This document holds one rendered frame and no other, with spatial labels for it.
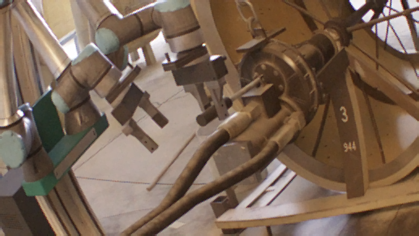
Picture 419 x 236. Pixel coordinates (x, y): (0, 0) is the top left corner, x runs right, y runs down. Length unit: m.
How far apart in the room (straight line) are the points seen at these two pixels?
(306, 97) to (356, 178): 0.76
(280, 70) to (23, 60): 1.10
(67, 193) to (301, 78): 1.14
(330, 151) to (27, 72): 1.64
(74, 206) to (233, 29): 1.22
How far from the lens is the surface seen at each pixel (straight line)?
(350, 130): 2.48
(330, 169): 2.90
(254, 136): 1.81
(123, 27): 1.74
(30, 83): 2.46
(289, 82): 1.94
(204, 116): 1.72
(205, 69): 1.69
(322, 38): 2.31
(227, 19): 3.13
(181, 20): 1.67
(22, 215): 2.40
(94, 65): 1.79
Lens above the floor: 1.46
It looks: 16 degrees down
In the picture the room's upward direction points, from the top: 21 degrees counter-clockwise
